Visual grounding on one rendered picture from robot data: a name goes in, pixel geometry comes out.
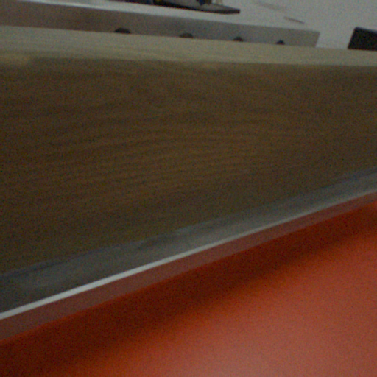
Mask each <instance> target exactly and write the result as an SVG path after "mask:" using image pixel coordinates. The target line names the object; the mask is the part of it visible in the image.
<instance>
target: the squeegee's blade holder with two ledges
mask: <svg viewBox="0 0 377 377"><path fill-rule="evenodd" d="M376 201H377V172H374V173H372V174H371V175H367V176H363V177H358V178H356V179H352V180H347V181H345V182H341V183H336V184H334V185H333V186H328V187H325V188H321V189H317V190H314V191H310V192H306V193H303V194H299V195H295V196H292V197H290V198H287V199H284V200H279V201H276V202H271V203H267V204H265V205H260V206H256V207H254V208H251V209H249V210H245V211H240V212H238V213H234V214H229V215H227V216H221V217H218V218H216V219H212V220H210V221H207V222H202V223H199V224H196V225H192V226H188V227H185V228H181V229H177V230H172V232H169V233H164V234H161V235H158V236H153V237H149V238H147V239H142V240H138V241H136V242H133V243H130V244H126V245H122V246H119V247H114V248H111V249H108V250H103V251H100V252H97V253H92V255H89V256H84V257H81V258H76V259H73V260H70V261H65V262H62V263H59V264H54V265H51V266H50V267H46V268H43V269H37V270H35V271H31V272H26V273H24V274H20V275H15V276H13V277H9V278H7V279H4V280H1V281H0V340H3V339H6V338H9V337H10V336H12V335H15V334H19V333H21V332H24V331H27V330H30V329H32V328H36V327H38V326H40V325H43V324H45V323H48V322H51V321H53V320H57V319H59V318H61V317H66V316H68V315H70V314H73V313H77V311H80V310H83V309H87V308H89V307H92V306H95V305H97V304H100V303H104V302H106V301H108V300H109V299H113V298H115V297H118V296H121V295H125V294H127V293H129V292H134V291H136V290H138V289H140V288H142V287H144V286H149V285H150V284H153V283H157V282H159V281H163V280H165V279H167V278H171V277H172V276H174V275H178V274H180V273H183V272H186V271H189V270H192V269H195V268H198V267H201V266H204V264H207V263H210V262H212V261H216V260H219V259H221V258H224V257H228V256H231V255H233V254H234V253H237V252H240V251H243V250H246V249H249V248H251V247H255V246H256V245H259V244H263V243H265V242H267V241H269V240H272V239H276V238H278V237H280V236H284V235H286V234H289V233H292V232H295V231H296V230H299V229H301V228H304V227H308V226H310V225H313V224H316V223H319V222H322V221H325V220H326V219H328V218H331V217H334V216H337V215H340V214H343V213H346V212H348V211H352V210H355V209H356V208H358V207H361V206H363V205H367V204H369V203H372V202H376Z"/></svg>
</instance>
